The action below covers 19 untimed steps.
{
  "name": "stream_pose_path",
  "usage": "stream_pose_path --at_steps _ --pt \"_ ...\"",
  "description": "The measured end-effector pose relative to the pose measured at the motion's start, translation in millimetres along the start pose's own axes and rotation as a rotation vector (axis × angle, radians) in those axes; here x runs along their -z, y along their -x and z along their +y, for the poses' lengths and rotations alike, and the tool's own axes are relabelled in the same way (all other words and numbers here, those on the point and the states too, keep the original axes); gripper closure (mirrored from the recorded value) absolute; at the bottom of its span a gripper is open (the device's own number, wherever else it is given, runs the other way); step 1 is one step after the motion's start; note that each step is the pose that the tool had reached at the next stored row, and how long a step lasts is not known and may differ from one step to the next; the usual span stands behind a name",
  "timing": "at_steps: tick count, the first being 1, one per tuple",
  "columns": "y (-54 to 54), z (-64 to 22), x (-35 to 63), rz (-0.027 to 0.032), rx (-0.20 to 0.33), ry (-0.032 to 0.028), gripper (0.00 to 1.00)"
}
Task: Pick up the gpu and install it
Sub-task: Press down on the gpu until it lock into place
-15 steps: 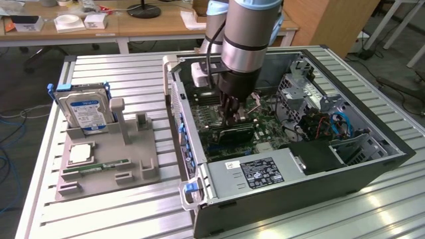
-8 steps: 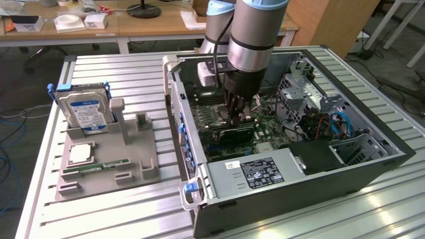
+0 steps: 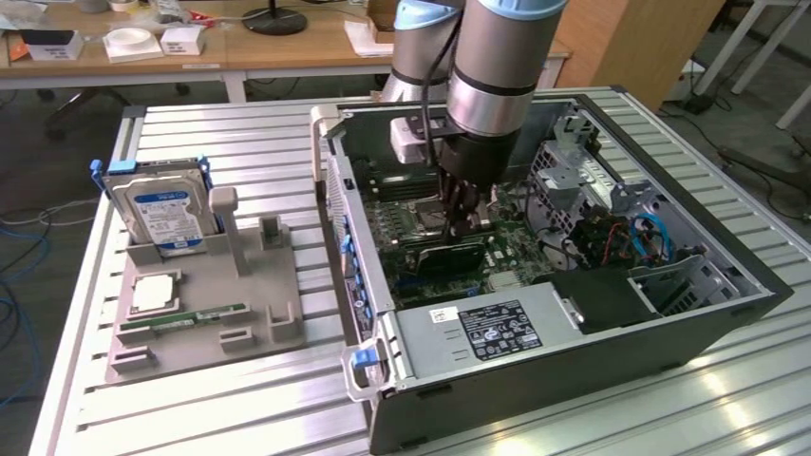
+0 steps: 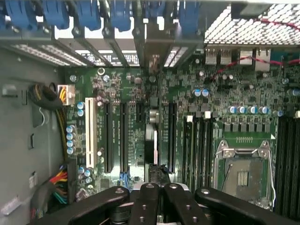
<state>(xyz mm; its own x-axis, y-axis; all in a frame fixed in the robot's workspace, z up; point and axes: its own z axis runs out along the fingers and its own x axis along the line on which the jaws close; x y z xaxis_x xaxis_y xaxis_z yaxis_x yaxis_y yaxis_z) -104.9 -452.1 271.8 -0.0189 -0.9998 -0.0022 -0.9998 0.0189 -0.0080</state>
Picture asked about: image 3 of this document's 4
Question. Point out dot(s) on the green motherboard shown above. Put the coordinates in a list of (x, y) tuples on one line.
[(514, 237)]

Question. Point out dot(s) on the green RAM stick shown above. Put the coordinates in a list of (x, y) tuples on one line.
[(210, 316)]

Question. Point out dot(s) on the grey parts rack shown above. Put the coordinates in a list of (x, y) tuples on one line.
[(210, 285)]

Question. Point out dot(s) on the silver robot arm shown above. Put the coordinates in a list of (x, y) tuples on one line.
[(501, 57)]

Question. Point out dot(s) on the silver chipset heatsink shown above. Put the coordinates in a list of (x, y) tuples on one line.
[(509, 281)]

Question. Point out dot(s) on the metal disk bay cage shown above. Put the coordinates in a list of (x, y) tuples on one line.
[(563, 185)]

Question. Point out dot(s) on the grey power supply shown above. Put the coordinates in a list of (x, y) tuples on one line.
[(427, 342)]

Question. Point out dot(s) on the black power adapter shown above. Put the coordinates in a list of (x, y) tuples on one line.
[(701, 104)]

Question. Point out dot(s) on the blue case latch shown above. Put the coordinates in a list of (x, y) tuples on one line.
[(362, 358)]

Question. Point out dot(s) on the silver hard disk blue label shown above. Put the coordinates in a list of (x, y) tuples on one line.
[(159, 209)]

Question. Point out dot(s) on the grey cup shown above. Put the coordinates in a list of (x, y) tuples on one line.
[(93, 5)]

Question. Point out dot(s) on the cardboard box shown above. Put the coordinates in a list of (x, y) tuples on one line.
[(381, 14)]

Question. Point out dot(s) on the short black expansion slot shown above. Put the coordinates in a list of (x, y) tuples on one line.
[(413, 297)]

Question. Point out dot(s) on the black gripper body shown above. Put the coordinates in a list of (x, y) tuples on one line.
[(475, 159)]

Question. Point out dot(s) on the wooden desk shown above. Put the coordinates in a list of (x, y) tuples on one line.
[(286, 52)]

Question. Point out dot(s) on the white labelled box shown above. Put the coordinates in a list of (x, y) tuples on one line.
[(185, 42)]

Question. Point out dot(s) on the white foam piece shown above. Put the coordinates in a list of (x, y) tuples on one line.
[(367, 43)]

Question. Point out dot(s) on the orange card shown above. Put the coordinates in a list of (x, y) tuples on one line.
[(19, 52)]

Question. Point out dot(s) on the black lamp base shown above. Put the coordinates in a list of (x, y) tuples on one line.
[(275, 24)]

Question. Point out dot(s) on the grey metal disk bay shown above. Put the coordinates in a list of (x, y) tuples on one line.
[(683, 285)]

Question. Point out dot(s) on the white square dish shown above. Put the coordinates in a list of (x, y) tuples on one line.
[(130, 45)]

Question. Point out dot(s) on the silver CPU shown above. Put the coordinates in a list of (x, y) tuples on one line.
[(153, 292)]

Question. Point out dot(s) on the metal socket cover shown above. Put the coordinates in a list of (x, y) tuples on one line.
[(490, 209)]

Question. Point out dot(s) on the wooden cabinet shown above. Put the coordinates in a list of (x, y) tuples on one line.
[(634, 47)]

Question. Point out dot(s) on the white box black lid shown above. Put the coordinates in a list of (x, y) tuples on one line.
[(54, 50)]

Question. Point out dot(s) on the black open PC case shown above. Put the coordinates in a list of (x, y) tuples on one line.
[(570, 380)]

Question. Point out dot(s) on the black stand foot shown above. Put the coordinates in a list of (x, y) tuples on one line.
[(768, 166)]

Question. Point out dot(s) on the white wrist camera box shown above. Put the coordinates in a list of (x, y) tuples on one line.
[(409, 142)]

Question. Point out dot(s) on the black RAM slot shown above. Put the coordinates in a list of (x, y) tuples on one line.
[(406, 188), (406, 177), (406, 183), (406, 194)]

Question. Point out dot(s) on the green graphics card black shroud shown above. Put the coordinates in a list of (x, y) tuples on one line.
[(450, 261)]

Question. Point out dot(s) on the blue disk caddy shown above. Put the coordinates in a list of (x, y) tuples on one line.
[(122, 167)]

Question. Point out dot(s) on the black chair base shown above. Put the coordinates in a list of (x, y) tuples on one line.
[(70, 107)]

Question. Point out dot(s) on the blue expansion slot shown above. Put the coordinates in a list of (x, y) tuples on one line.
[(406, 284)]

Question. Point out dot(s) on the white floor device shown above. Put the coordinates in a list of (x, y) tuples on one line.
[(687, 85)]

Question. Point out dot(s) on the white table frame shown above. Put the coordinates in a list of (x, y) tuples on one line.
[(725, 47)]

